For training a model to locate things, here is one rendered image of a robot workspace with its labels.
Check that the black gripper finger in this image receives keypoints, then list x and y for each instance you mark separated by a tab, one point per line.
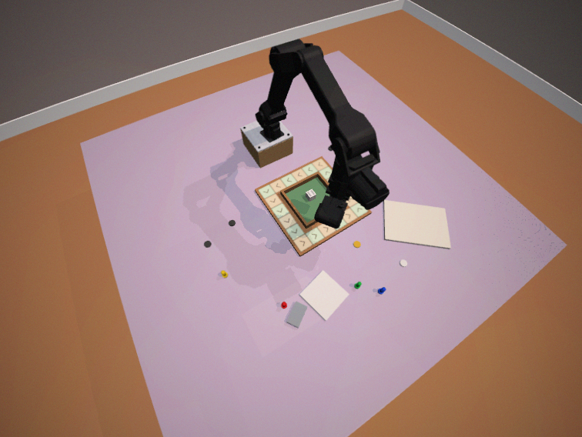
326	198

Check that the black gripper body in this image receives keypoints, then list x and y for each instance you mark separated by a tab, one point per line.
331	213

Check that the white flat square slab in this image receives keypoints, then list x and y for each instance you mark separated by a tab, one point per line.
324	295

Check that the white die with black pips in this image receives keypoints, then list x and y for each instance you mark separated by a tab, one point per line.
310	195

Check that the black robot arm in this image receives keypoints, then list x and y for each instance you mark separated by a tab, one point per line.
350	132

